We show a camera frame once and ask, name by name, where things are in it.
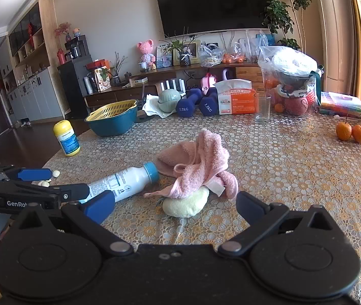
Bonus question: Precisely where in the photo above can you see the black coffee machine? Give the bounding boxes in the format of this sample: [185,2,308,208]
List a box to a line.
[64,35,88,62]

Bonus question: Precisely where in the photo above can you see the stack of colourful books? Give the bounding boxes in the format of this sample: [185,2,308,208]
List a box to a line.
[318,91,361,125]

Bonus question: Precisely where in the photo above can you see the clear glass cup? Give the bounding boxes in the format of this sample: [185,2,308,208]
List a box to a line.
[254,93,272,124]

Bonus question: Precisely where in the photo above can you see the vase with dry twigs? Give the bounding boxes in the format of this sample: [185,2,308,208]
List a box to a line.
[108,52,128,86]

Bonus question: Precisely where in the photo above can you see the white router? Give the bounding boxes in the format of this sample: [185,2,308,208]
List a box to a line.
[159,79,186,93]

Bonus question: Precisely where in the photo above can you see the black cabinet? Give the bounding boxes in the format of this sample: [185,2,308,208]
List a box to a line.
[57,58,93,119]

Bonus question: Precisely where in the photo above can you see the pink towel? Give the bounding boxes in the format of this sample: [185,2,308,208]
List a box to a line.
[144,128,240,201]

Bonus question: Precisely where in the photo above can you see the crumpled clear plastic bag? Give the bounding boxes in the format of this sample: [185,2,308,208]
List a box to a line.
[199,42,224,68]

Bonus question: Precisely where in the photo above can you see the white bottle with blue cap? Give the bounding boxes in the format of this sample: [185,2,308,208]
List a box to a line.
[79,162,161,204]

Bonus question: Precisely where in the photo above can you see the red fruit basket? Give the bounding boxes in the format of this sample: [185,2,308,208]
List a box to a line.
[264,81,320,117]

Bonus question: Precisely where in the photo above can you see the tall green houseplant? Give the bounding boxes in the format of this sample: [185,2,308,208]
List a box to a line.
[262,0,313,51]

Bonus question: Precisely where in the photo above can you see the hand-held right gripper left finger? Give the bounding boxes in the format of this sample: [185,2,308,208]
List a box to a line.
[11,190,135,256]

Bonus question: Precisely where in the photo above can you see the yellow colander basket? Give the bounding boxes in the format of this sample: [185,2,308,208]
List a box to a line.
[84,99,138,123]

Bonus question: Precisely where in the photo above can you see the printed picture card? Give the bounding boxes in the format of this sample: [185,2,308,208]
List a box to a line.
[156,45,173,69]

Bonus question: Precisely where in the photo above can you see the clear bag with blue box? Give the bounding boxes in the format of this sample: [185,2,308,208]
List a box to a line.
[245,29,277,63]

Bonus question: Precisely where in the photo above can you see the orange and white tissue box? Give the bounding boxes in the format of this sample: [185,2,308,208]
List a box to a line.
[213,79,259,116]

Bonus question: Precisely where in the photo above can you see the black television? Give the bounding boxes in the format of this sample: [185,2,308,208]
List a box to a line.
[154,0,272,39]

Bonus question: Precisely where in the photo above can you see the yellow bottle with blue label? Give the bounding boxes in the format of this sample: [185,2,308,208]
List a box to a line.
[53,120,81,157]

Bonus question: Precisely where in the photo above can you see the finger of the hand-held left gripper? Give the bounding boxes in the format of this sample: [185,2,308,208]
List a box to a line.
[0,165,53,182]
[0,180,91,203]

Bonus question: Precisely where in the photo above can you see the white cloth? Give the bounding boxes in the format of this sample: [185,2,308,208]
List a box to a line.
[142,94,169,117]

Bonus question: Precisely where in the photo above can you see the small potted plant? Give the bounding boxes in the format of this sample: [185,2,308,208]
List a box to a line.
[161,28,197,67]

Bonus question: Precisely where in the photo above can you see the bag of oranges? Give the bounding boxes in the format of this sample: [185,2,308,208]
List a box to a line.
[221,42,247,64]

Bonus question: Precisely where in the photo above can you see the pale yellow plush toy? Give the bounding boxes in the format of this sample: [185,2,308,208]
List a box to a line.
[163,186,211,218]

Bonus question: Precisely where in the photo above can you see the printed snack bag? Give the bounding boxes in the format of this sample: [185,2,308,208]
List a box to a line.
[93,66,111,91]

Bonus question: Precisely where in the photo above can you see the pale photo frame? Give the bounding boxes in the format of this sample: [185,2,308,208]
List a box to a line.
[172,40,202,66]

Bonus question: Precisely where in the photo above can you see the wall shelf cabinet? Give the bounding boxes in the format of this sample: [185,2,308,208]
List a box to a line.
[0,0,64,123]

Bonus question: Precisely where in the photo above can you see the clear plastic bag with bowl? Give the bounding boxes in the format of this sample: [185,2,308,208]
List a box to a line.
[258,46,318,93]

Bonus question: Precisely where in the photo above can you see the pink bear toy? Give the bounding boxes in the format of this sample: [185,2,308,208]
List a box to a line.
[136,39,156,71]

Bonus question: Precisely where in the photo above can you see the pink kettlebell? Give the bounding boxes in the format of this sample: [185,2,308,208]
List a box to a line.
[201,73,218,95]

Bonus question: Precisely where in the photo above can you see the blue dumbbell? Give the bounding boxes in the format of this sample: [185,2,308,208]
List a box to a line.
[198,87,219,117]
[176,88,203,118]

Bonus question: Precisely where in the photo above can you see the scattered garlic cloves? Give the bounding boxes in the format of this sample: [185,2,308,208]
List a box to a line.
[37,170,61,189]

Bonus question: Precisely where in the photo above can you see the pale green round bowl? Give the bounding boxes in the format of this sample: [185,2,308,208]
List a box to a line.
[158,88,182,114]

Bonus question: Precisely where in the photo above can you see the teal plastic basin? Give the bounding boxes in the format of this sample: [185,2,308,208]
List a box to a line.
[86,106,138,137]

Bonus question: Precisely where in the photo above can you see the wooden television cabinet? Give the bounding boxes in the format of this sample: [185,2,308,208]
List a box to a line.
[83,60,270,109]

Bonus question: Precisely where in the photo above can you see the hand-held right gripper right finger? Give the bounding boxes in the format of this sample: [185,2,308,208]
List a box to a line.
[218,191,343,256]

